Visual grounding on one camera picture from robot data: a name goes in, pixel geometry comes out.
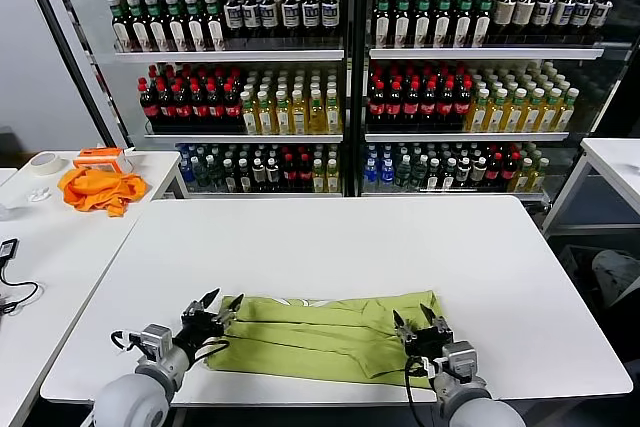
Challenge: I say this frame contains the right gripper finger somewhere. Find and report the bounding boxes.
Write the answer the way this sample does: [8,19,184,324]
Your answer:
[418,302,450,334]
[391,308,417,346]

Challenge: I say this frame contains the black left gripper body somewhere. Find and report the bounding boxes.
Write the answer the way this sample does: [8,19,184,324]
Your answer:
[179,310,227,349]

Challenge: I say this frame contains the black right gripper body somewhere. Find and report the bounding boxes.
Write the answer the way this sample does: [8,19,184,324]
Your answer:
[402,325,455,362]

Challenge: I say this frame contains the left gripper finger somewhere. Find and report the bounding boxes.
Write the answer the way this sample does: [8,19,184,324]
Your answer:
[215,292,246,331]
[192,287,222,321]

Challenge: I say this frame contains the yellow-green t-shirt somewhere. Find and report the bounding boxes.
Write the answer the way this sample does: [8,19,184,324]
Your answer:
[206,289,446,391]

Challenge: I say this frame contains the blue label water bottle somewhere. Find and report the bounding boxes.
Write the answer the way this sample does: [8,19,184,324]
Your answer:
[379,156,395,193]
[178,154,195,187]
[363,156,379,193]

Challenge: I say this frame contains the red cap cola bottle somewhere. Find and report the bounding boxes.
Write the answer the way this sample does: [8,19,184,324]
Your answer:
[189,78,210,131]
[172,78,193,131]
[222,78,243,131]
[282,152,299,192]
[368,79,387,129]
[297,152,314,192]
[206,78,226,131]
[137,77,159,131]
[485,151,503,188]
[501,150,519,187]
[453,78,473,129]
[436,78,456,129]
[419,79,438,129]
[402,79,421,129]
[385,79,403,129]
[155,77,176,131]

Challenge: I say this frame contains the white side table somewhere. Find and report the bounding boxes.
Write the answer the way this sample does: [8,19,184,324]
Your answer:
[542,136,640,238]
[0,149,190,427]

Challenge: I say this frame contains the crumpled orange cloth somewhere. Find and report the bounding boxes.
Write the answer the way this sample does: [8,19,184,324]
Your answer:
[57,166,150,218]

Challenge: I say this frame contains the orange and white box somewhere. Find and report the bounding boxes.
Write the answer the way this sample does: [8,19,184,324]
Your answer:
[73,146,135,174]

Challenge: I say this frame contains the grey fabric bundle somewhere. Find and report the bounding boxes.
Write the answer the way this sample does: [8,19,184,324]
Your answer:
[592,249,640,308]

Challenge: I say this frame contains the beige masking tape roll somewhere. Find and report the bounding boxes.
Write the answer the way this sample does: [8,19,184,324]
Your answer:
[28,151,65,177]

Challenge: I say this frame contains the drinks display shelf rack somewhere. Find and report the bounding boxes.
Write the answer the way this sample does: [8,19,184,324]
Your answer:
[49,0,640,203]

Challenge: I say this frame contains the green cap dark bottle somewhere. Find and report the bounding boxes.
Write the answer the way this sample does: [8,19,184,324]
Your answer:
[473,0,496,48]
[143,0,168,53]
[202,0,227,52]
[434,0,456,48]
[163,0,187,52]
[125,0,150,53]
[373,0,394,48]
[454,0,476,48]
[393,0,414,48]
[108,0,132,53]
[182,0,207,52]
[414,0,435,48]

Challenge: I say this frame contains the white cap blue label bottle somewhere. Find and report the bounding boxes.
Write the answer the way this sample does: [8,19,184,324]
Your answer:
[280,0,302,41]
[259,0,280,41]
[532,0,557,38]
[241,0,263,41]
[551,0,577,39]
[320,0,342,41]
[223,0,245,41]
[569,0,595,39]
[586,0,615,39]
[300,0,322,41]

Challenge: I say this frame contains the white cap beige label bottle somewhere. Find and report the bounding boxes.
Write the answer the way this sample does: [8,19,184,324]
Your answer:
[513,0,538,38]
[493,0,519,38]

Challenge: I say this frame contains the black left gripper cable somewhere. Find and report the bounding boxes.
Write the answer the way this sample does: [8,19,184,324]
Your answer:
[192,339,231,363]

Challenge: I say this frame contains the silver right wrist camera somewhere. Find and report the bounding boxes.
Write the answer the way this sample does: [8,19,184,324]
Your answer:
[441,340,480,382]

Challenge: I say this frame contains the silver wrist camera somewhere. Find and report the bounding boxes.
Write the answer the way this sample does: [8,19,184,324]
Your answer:
[441,340,480,382]
[138,324,175,364]

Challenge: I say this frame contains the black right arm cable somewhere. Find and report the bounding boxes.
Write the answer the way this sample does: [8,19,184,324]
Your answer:
[403,354,442,427]

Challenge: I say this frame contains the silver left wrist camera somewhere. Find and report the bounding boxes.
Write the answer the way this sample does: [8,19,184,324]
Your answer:
[138,324,175,364]

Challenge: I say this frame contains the black left camera cable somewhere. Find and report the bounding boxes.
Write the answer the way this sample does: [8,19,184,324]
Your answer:
[110,328,144,354]

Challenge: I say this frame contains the black adapter cable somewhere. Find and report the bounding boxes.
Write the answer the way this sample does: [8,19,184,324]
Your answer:
[0,256,40,316]

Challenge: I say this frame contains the black slanted frame bar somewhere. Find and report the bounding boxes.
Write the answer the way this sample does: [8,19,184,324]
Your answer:
[14,0,129,148]

